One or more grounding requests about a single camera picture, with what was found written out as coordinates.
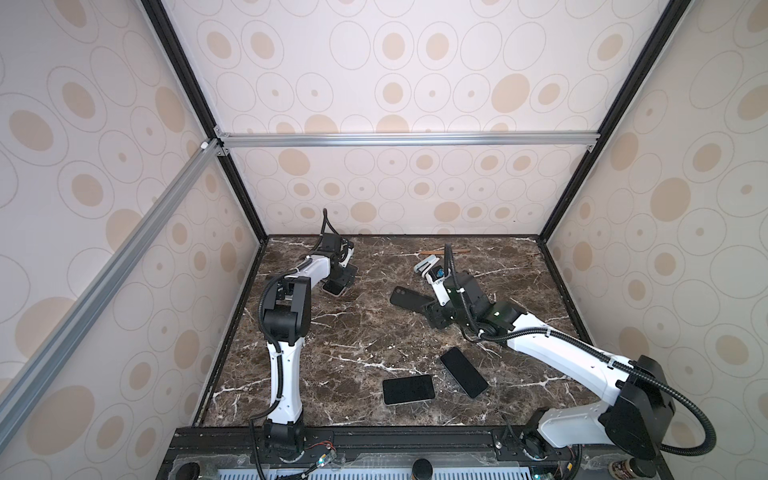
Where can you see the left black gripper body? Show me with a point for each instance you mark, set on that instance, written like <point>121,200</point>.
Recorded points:
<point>342,276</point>

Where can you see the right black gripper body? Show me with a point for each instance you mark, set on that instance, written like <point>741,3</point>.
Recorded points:
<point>443,316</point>

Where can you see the pink phone case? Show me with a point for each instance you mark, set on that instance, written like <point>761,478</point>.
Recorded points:
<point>334,287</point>

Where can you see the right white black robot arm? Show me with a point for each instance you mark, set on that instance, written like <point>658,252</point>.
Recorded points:
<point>635,406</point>

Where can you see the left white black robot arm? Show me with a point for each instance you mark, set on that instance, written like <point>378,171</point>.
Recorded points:
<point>284,318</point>

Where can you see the black phone case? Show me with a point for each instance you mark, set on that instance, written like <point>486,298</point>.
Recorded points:
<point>410,300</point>

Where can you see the black phone right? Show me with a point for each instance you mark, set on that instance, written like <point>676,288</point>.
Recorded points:
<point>464,372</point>

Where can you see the black phone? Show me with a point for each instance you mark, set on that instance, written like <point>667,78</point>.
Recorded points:
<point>408,389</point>
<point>464,372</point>

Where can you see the black phone middle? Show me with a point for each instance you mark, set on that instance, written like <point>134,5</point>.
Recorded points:
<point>408,389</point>

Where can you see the white stapler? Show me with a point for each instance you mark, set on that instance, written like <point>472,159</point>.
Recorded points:
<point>425,265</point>

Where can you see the black knob centre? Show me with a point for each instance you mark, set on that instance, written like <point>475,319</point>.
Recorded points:
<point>422,469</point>

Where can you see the round button right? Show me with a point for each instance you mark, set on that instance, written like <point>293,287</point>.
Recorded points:
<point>632,468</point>

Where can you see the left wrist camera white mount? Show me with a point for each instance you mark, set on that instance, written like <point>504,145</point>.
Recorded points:
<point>346,252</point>

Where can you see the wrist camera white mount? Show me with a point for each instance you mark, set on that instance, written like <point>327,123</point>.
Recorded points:
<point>435,277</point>
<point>346,252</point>

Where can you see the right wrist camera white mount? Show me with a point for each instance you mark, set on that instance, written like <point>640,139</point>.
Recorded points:
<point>435,277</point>

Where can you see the horizontal aluminium rail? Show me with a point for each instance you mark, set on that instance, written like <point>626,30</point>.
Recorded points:
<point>227,141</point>

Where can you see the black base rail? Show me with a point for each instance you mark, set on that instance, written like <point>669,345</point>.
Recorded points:
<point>373,452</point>

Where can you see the diagonal aluminium rail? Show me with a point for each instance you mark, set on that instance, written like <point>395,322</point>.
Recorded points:
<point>44,366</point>

